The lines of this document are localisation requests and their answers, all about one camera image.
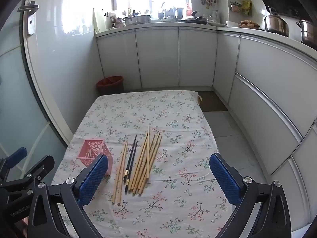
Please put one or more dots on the black chopstick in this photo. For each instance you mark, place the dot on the black chopstick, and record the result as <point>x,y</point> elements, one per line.
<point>130,158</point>
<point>131,166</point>

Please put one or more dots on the small floral pot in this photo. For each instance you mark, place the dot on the small floral pot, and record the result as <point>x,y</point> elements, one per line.
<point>118,22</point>

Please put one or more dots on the frosted glass door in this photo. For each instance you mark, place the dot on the frosted glass door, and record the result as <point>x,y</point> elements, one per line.
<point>14,91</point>

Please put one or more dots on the pale cutting board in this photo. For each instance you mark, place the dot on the pale cutting board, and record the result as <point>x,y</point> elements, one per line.
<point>97,21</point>

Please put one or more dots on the steel kettle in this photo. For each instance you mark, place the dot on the steel kettle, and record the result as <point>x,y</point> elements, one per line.
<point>276,24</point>

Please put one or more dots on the yellow stool edge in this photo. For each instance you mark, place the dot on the yellow stool edge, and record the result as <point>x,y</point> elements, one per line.
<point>199,99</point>

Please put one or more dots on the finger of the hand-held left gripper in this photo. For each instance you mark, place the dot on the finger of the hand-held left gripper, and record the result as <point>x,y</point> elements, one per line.
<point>42,166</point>
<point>17,155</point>

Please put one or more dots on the woven basket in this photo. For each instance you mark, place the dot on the woven basket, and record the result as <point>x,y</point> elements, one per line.
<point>249,24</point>

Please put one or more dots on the black wok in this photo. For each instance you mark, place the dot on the black wok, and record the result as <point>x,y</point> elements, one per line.
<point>195,19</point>

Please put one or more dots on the wide steel pot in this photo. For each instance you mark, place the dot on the wide steel pot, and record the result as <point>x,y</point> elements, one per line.
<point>137,19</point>

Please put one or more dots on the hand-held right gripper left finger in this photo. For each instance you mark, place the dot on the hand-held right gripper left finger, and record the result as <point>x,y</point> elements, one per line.
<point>94,178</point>

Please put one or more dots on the floral tablecloth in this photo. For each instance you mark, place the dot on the floral tablecloth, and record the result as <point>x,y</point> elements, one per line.
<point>153,109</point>

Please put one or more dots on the steel stockpot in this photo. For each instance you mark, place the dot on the steel stockpot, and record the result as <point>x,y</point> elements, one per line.
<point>308,32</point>

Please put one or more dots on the pink perforated utensil holder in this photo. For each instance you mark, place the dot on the pink perforated utensil holder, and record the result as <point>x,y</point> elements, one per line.
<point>91,151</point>

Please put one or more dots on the white bowl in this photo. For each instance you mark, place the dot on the white bowl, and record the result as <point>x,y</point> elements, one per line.
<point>232,24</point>

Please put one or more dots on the glass pitcher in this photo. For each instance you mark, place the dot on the glass pitcher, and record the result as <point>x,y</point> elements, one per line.
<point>216,16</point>

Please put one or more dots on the metal wall rack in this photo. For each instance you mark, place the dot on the metal wall rack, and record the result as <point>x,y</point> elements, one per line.
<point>235,7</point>

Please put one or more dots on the red trash bin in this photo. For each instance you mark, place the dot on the red trash bin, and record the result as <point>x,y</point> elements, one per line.
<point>110,84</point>

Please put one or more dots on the brown floor mat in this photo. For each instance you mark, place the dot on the brown floor mat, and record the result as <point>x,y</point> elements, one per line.
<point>213,101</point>

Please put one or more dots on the white cabinet with drawers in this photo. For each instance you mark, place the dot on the white cabinet with drawers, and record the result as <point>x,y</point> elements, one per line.
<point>267,79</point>

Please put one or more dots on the dark utensil caddy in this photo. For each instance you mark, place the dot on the dark utensil caddy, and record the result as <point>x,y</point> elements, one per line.
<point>173,13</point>

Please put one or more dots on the white cabinet with hinged doors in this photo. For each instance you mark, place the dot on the white cabinet with hinged doors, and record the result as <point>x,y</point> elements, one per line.
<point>158,57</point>

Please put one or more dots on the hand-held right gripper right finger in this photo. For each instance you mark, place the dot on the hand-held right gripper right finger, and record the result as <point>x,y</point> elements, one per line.
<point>225,181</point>

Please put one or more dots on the red bottle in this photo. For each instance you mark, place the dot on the red bottle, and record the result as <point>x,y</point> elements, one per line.
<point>188,11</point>

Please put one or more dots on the yellow packet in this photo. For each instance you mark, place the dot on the yellow packet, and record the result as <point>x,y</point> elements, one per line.
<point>247,8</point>

